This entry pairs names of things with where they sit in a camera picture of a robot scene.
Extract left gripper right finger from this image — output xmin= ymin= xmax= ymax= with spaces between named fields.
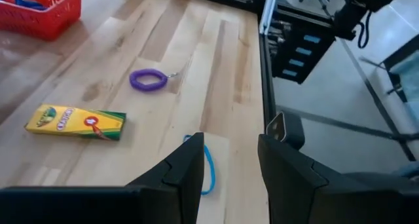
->
xmin=257 ymin=134 xmax=344 ymax=224

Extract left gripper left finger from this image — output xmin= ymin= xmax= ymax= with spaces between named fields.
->
xmin=127 ymin=132 xmax=206 ymax=224

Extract blue rubber band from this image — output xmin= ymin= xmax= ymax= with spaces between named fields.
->
xmin=182 ymin=134 xmax=217 ymax=196

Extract purple coil wristband key ring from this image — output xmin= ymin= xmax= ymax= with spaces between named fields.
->
xmin=128 ymin=68 xmax=179 ymax=93

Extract yellow crayon box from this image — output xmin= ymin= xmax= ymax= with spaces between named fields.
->
xmin=24 ymin=103 xmax=127 ymax=141

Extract black cabinet blue labels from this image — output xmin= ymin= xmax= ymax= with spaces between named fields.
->
xmin=268 ymin=7 xmax=337 ymax=85

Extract red plastic basket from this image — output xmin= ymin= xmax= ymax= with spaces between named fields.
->
xmin=0 ymin=0 xmax=83 ymax=41

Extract black silver table camera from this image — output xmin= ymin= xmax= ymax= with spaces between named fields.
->
xmin=265 ymin=111 xmax=306 ymax=150

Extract dark frame table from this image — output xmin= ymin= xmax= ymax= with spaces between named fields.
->
xmin=358 ymin=33 xmax=419 ymax=103

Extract black coiled cable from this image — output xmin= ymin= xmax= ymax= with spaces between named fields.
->
xmin=357 ymin=10 xmax=373 ymax=50

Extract silver metal bracket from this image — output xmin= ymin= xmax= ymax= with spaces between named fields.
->
xmin=259 ymin=0 xmax=278 ymax=35

